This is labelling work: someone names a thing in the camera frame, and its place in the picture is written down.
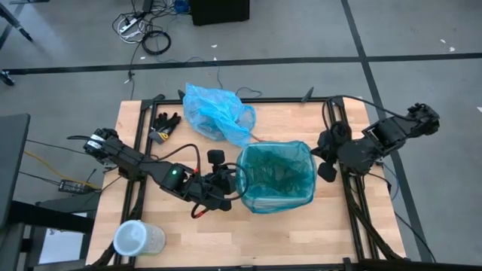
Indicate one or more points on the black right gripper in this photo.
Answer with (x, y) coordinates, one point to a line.
(331, 143)

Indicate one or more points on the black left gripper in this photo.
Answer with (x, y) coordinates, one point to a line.
(216, 184)

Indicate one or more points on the teal green trash bag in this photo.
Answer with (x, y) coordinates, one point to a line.
(276, 175)

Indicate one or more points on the white plastic trash bin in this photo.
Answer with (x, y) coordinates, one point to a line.
(276, 205)

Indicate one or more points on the light blue trash bag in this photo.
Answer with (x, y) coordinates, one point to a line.
(216, 113)

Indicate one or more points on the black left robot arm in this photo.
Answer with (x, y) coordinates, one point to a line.
(139, 163)

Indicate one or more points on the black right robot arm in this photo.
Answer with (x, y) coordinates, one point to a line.
(388, 137)

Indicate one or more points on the black yellow work glove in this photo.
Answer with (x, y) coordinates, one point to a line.
(165, 126)

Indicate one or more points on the clear plastic cup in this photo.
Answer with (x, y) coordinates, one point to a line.
(137, 239)

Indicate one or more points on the black power adapter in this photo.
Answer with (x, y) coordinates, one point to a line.
(75, 186)

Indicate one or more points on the black computer tower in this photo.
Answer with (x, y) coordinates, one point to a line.
(218, 11)

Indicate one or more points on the black side desk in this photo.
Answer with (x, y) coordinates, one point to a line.
(13, 165)

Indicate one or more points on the black tripod leg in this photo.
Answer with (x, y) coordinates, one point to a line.
(17, 24)

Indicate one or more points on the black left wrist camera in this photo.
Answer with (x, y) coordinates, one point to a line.
(216, 157)

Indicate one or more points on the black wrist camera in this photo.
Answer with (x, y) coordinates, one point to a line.
(216, 157)
(327, 171)

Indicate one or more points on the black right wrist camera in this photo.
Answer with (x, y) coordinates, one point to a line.
(327, 171)

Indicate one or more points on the black aluminium table frame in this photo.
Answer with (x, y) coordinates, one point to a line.
(169, 101)

